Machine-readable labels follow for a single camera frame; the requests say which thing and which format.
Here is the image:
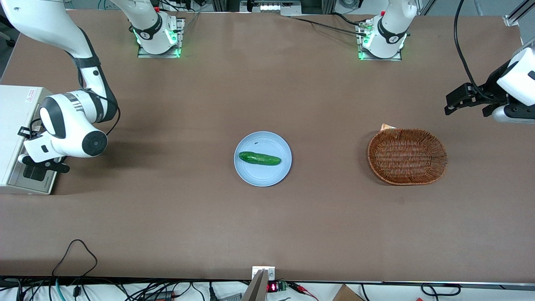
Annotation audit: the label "red clip leads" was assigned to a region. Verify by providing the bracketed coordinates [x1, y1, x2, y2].
[288, 283, 319, 301]

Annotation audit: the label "brown wicker oval basket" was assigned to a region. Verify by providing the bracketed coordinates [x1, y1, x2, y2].
[367, 128, 448, 186]

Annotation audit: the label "aluminium frame profile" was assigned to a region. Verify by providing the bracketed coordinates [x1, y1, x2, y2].
[503, 0, 535, 28]

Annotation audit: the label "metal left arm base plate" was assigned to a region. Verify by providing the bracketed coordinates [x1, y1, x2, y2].
[357, 21, 404, 61]

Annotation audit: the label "lit power strip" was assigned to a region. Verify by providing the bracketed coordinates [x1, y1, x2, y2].
[240, 0, 301, 16]

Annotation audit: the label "black cable across table edge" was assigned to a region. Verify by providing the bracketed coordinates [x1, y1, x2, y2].
[288, 12, 370, 37]

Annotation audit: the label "black looped thin cable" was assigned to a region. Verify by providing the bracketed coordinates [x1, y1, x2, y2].
[52, 239, 98, 277]

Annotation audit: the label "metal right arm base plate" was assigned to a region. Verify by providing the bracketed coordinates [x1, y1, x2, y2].
[138, 18, 185, 59]

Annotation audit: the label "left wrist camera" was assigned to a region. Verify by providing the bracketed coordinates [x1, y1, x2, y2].
[492, 105, 535, 124]

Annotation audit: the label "white toaster oven body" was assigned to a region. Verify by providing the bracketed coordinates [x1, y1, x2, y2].
[0, 85, 54, 196]

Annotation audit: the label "black oval coiled cable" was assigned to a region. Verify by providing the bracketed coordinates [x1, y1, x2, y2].
[420, 283, 461, 297]

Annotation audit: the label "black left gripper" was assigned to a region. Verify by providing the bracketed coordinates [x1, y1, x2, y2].
[444, 62, 512, 117]

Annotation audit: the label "light blue round plate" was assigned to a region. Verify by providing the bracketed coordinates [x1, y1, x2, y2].
[234, 131, 293, 187]

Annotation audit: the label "brown cardboard box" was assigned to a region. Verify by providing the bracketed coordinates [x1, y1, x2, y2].
[332, 284, 365, 301]

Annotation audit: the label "green cucumber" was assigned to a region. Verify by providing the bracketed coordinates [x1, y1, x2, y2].
[239, 151, 282, 166]

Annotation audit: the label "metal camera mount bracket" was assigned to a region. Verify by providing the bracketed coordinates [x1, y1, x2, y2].
[242, 266, 276, 301]

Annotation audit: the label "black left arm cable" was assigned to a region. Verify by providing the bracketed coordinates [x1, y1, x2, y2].
[453, 0, 496, 103]

